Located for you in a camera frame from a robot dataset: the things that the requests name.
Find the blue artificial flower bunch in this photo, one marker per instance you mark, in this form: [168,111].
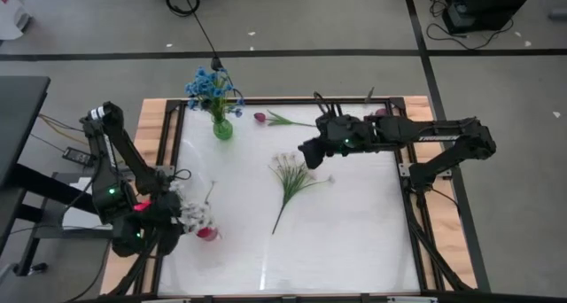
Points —
[210,88]

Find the black table frame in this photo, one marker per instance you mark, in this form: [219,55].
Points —
[274,101]

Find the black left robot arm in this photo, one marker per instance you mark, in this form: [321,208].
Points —
[128,152]

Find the pink tape tag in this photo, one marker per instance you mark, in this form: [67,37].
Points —
[142,206]

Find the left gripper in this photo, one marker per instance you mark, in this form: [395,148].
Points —
[164,214]

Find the wooden table board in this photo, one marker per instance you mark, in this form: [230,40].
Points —
[148,117]

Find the black floor equipment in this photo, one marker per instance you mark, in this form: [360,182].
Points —
[487,2]

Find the green glass vase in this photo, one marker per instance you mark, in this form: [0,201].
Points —
[222,130]

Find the white artificial flower bunch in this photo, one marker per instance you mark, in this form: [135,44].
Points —
[292,176]
[195,214]

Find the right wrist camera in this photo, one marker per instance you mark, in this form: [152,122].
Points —
[328,123]

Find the grey floor object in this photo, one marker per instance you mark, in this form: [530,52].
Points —
[558,13]

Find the silver mounting bracket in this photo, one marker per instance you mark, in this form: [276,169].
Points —
[404,170]

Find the white floor object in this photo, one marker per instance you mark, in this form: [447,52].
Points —
[11,19]

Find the black power adapter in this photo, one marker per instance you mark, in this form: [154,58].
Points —
[73,156]

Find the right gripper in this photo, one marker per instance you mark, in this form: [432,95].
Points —
[316,150]

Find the black side desk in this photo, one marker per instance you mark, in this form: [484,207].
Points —
[22,117]

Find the dark-headed artificial flower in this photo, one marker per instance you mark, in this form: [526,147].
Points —
[217,64]

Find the white paper box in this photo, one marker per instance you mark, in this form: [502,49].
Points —
[75,219]

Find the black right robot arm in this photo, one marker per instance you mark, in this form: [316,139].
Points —
[443,130]

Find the dark red artificial tulip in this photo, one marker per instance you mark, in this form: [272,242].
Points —
[260,117]

